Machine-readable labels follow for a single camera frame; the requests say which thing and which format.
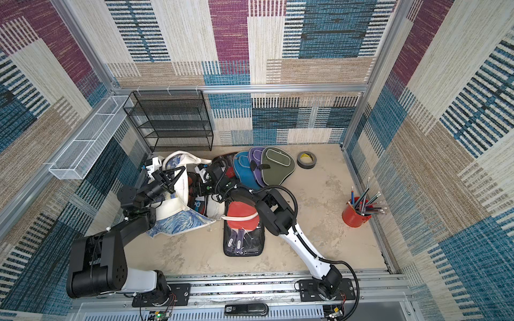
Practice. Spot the clear case red paddles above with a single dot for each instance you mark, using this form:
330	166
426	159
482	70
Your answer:
197	192
243	231

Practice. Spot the white wire mesh basket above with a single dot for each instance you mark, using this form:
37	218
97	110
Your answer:
80	155

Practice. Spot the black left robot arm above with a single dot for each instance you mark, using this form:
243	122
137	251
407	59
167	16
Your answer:
98	262

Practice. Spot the black tape roll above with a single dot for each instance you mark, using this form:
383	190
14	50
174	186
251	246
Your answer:
306	160

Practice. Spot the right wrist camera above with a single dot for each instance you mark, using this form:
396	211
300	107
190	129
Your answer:
202	174

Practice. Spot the purple paddle case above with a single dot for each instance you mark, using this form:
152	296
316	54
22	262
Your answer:
255	158

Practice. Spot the red pencil cup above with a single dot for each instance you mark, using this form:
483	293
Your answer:
351	217

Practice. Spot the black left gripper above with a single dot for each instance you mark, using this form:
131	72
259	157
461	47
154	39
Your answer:
164	182

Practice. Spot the black handheld scanner device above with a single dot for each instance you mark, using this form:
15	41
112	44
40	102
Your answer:
252	309

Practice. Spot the black red paddle case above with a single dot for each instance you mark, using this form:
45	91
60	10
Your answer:
229	160

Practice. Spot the black blue paddle case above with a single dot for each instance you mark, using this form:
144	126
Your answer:
241	164

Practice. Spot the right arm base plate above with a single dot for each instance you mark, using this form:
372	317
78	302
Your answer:
312	290

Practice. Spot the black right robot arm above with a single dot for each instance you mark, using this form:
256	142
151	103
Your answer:
277	209

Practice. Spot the white canvas starry night bag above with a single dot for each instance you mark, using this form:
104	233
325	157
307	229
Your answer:
173	216

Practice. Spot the olive green paddle case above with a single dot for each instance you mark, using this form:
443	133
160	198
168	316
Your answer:
276	166

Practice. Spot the aluminium front rail frame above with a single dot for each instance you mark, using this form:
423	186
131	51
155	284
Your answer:
382	296

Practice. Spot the black wire mesh shelf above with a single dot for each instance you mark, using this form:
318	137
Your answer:
170	120

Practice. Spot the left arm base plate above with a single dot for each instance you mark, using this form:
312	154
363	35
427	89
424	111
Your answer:
173	295

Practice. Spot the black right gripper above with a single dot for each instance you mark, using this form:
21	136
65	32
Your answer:
215	172

